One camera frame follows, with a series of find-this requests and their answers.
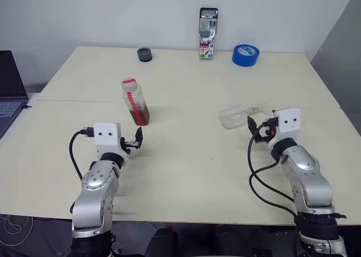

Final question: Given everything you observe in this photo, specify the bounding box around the blue tape roll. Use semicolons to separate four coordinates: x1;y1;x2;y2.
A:
231;44;261;68

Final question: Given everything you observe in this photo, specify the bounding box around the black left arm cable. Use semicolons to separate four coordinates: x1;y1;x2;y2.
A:
69;126;94;181

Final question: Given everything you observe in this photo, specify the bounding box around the marker pen pack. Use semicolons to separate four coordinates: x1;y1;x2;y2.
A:
198;7;219;60

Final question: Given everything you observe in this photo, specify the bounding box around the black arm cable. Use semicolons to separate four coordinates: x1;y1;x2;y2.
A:
247;117;298;224
69;126;94;181

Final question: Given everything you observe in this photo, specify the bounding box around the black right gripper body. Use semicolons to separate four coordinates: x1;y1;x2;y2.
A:
253;118;279;144

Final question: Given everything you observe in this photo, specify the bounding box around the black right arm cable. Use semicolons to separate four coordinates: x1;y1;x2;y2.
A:
247;117;298;224

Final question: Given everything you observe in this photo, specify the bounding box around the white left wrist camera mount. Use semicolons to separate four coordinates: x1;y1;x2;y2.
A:
93;122;130;161

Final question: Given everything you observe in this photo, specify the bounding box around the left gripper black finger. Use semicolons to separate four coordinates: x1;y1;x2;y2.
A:
134;127;144;150

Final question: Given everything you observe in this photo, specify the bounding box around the dark rounded shape, red spot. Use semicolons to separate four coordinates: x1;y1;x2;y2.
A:
144;225;180;257

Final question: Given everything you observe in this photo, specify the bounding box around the white thin floor cable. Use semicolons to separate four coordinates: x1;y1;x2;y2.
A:
0;213;35;248

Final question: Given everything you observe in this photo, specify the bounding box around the bottle with red liquid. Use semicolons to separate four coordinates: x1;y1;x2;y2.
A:
122;84;151;127

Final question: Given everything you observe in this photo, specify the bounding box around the black round puck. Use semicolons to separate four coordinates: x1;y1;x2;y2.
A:
137;47;153;62

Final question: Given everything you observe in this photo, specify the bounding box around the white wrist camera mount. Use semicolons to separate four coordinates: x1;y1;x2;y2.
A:
93;122;130;161
267;107;302;150

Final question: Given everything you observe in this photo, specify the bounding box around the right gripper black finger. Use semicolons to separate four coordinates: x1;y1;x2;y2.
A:
247;115;259;137

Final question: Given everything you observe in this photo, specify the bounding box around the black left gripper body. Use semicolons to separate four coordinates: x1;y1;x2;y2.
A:
120;137;141;159

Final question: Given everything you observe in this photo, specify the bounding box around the white and red bottle cap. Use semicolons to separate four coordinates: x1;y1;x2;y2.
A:
121;76;138;91

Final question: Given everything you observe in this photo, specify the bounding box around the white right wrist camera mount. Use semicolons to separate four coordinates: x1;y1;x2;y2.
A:
267;107;302;150

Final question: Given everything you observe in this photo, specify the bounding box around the dark laptop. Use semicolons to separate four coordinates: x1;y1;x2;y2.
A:
0;50;29;139

